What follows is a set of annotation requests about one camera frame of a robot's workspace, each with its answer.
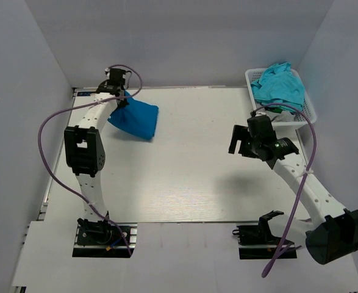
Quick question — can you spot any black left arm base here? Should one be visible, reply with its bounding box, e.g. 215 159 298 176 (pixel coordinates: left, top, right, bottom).
72 218 137 258

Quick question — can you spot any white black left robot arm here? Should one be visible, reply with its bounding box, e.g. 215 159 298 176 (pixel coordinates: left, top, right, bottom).
64 92 126 222

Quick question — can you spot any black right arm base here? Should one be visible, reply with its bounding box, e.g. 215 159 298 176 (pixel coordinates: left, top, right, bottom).
232 224 281 260

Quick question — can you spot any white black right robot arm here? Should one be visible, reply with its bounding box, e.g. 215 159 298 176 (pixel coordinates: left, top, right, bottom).
228 123 358 264

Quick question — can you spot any grey t shirt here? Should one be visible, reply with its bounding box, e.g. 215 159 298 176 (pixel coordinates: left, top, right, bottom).
257 104 295 122

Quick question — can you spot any green garment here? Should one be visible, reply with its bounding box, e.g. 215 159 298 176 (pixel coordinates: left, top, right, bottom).
264 106 284 114

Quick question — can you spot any blue label sticker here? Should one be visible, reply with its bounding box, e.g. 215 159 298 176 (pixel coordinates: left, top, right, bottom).
76 92 93 96

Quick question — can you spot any white plastic basket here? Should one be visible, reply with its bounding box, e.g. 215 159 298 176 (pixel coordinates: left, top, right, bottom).
245 63 317 129

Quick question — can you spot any light blue t shirt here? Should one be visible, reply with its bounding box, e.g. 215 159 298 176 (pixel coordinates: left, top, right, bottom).
251 62 305 110

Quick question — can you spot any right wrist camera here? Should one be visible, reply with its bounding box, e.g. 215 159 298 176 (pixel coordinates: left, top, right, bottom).
247 113 276 140

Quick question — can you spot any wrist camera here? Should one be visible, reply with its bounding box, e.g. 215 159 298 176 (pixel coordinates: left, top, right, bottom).
247 113 276 140
96 68 132 96

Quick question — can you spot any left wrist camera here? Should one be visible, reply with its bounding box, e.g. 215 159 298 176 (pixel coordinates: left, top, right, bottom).
96 68 132 96

